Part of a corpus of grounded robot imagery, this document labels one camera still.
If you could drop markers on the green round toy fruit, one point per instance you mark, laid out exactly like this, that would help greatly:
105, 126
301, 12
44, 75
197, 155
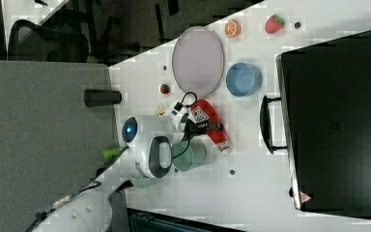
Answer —
111, 153

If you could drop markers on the orange slice toy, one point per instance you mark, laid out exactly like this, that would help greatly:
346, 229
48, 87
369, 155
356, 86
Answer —
232, 28

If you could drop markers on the green metal mug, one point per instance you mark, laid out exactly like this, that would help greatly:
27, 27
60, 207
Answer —
189, 155

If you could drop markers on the black office chair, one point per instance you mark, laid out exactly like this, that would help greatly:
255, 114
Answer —
31, 42

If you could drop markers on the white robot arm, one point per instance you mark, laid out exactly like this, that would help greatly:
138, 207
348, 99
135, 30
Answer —
147, 154

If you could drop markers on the blue metal frame rail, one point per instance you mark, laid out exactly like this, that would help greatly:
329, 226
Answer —
142, 221

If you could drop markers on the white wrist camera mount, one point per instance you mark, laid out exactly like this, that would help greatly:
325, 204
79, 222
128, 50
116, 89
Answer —
177, 112

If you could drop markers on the black cylinder top left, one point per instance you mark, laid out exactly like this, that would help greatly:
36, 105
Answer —
94, 97

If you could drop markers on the pink strawberry toy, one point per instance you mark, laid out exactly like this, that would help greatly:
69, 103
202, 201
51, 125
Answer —
274, 24

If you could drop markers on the blue plastic bowl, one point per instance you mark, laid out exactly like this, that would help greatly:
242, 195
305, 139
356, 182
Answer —
243, 80

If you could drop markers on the red plush ketchup bottle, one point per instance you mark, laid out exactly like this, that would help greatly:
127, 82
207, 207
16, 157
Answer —
203, 112

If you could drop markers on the small red strawberry toy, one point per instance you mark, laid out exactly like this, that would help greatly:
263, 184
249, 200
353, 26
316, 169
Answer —
164, 89

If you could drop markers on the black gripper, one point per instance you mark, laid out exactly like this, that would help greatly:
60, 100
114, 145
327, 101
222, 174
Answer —
202, 128

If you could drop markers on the lilac round plate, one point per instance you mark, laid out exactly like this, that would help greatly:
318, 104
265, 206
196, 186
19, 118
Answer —
198, 61

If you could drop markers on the silver toaster oven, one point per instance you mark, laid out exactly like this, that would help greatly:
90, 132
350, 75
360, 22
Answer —
325, 95

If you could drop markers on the green perforated strainer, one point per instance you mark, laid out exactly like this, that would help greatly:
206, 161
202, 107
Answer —
141, 183

